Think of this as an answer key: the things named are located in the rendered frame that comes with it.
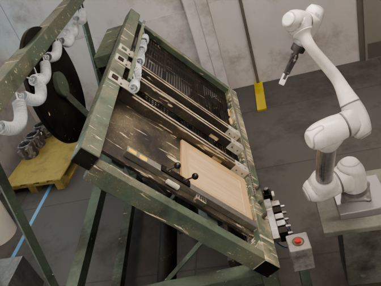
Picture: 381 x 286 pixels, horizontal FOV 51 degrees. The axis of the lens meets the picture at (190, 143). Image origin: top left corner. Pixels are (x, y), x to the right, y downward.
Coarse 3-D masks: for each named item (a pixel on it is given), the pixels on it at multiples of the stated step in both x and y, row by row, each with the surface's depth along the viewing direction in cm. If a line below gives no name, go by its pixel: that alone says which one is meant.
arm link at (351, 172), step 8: (344, 160) 245; (352, 160) 243; (336, 168) 248; (344, 168) 241; (352, 168) 239; (360, 168) 240; (344, 176) 242; (352, 176) 241; (360, 176) 241; (344, 184) 242; (352, 184) 243; (360, 184) 244; (352, 192) 248; (360, 192) 248
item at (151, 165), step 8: (128, 152) 210; (136, 160) 214; (144, 160) 214; (152, 160) 220; (152, 168) 217; (160, 168) 220; (160, 176) 220; (168, 176) 220; (184, 184) 224; (192, 184) 229; (192, 192) 227; (200, 192) 229; (208, 200) 231; (216, 200) 235; (216, 208) 234; (224, 208) 235; (232, 208) 241; (232, 216) 238; (240, 216) 240; (248, 224) 242; (256, 224) 246
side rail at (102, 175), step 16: (96, 176) 187; (112, 176) 188; (128, 176) 194; (112, 192) 193; (128, 192) 193; (144, 192) 194; (144, 208) 199; (160, 208) 200; (176, 208) 201; (176, 224) 206; (192, 224) 206; (208, 224) 210; (208, 240) 213; (224, 240) 213; (240, 240) 220; (240, 256) 221; (256, 256) 221
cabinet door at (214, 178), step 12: (180, 144) 262; (180, 156) 251; (192, 156) 259; (204, 156) 269; (180, 168) 241; (192, 168) 248; (204, 168) 258; (216, 168) 269; (192, 180) 237; (204, 180) 247; (216, 180) 257; (228, 180) 268; (240, 180) 280; (216, 192) 246; (228, 192) 257; (240, 192) 268; (228, 204) 245; (240, 204) 256
